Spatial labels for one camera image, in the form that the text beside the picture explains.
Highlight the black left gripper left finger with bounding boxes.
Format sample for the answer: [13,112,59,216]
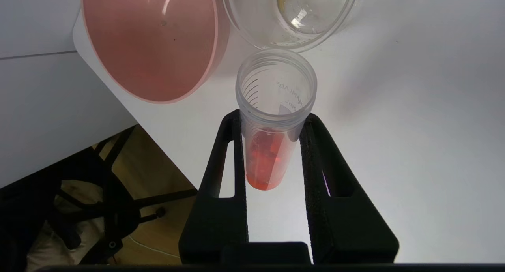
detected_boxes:
[178,109,249,264]

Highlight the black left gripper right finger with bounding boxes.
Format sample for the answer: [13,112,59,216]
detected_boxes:
[299,113,400,264]

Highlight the red pigment test tube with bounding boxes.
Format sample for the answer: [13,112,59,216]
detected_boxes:
[235,49,318,191]

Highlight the clear glass beaker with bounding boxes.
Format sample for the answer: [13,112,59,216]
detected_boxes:
[221,0,360,54]

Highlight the pink plastic bowl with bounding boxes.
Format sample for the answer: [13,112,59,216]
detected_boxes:
[80,0,231,104]

